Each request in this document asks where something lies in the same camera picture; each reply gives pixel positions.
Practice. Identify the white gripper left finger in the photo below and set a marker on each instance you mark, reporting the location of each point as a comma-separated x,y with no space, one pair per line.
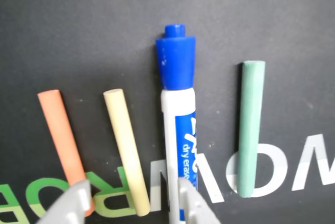
70,203

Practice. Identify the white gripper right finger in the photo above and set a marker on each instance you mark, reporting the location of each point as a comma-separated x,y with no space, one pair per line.
193,208

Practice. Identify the yellow chalk stick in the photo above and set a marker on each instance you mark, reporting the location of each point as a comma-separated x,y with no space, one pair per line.
128,156

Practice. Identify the blue dry erase marker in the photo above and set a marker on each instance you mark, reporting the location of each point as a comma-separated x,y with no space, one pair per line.
178,77

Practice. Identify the orange chalk stick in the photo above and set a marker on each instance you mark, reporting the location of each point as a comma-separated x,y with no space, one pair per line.
62,140

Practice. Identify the green chalk stick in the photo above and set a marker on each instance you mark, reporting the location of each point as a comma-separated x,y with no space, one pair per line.
248,129

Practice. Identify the dark grey WOWROBO mat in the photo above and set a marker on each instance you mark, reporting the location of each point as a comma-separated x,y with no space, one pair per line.
78,25

